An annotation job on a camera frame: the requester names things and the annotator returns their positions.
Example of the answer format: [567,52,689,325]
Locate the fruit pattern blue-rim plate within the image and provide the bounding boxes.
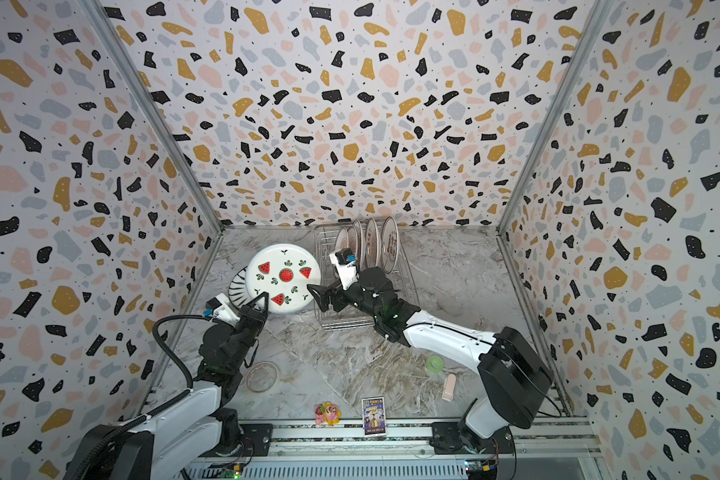
[245,244,322,315]

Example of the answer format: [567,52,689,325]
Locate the orange pattern white plate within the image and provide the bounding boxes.
[364,218,381,268]

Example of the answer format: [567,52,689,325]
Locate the green plastic lid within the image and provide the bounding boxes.
[425,355,444,375]

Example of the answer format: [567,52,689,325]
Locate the pink eraser block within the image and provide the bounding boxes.
[441,373,457,402]

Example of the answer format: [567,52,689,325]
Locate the orange sunburst plate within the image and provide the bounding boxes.
[333,227,350,252]

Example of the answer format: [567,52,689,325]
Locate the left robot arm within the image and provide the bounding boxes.
[64,293,272,479]

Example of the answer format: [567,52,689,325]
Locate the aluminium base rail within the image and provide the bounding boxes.
[167,417,610,479]

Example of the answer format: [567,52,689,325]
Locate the purple card box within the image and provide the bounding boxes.
[361,397,387,437]

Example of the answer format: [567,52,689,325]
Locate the pink yellow toy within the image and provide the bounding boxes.
[314,402,342,426]

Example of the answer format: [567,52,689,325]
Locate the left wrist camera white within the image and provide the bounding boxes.
[203,293,240,327]

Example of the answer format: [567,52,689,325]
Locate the red pattern white plate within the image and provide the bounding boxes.
[380,217,400,274]

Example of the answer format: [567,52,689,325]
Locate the metal wire dish rack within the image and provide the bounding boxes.
[309,217,420,330]

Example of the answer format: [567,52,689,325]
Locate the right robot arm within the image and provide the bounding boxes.
[307,279,553,454]

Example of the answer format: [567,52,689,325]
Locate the white plate black stripes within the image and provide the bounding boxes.
[227,267,252,308]

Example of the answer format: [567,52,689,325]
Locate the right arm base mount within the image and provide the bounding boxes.
[429,421,515,455]

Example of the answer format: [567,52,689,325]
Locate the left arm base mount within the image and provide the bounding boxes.
[200,423,274,461]

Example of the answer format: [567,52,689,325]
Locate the black corrugated cable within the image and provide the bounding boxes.
[62,314,217,480]

